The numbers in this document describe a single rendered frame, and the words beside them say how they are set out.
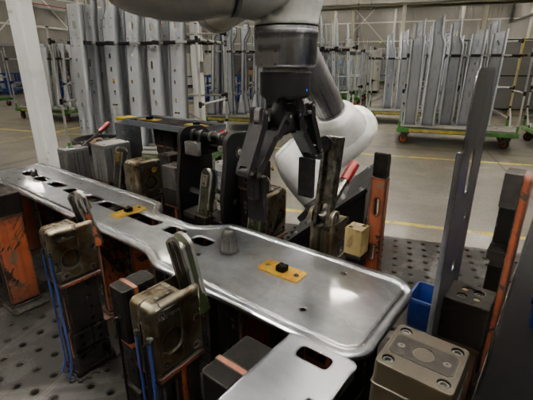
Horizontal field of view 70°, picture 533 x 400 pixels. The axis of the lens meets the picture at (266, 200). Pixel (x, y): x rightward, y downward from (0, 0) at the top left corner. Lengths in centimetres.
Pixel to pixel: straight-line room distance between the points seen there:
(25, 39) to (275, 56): 411
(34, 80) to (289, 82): 411
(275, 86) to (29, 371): 83
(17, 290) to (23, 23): 356
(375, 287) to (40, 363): 77
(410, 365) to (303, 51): 40
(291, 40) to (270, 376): 42
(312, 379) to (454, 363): 15
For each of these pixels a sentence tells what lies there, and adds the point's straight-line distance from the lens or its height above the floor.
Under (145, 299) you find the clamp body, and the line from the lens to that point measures 56.
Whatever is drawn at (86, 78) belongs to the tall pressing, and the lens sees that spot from 551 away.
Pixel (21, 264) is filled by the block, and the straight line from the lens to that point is 126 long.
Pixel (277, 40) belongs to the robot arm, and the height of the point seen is 137.
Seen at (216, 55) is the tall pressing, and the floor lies 151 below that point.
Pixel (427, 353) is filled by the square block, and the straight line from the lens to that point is 46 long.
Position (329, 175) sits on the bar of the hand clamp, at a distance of 75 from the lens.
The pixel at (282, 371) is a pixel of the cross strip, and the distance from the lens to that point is 50.
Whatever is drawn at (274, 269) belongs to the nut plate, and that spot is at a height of 100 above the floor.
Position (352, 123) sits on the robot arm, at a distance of 135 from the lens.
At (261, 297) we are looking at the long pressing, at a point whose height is 100.
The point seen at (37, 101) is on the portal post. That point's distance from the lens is 457.
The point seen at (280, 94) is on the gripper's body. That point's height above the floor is 130.
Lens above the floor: 134
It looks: 19 degrees down
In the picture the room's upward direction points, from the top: straight up
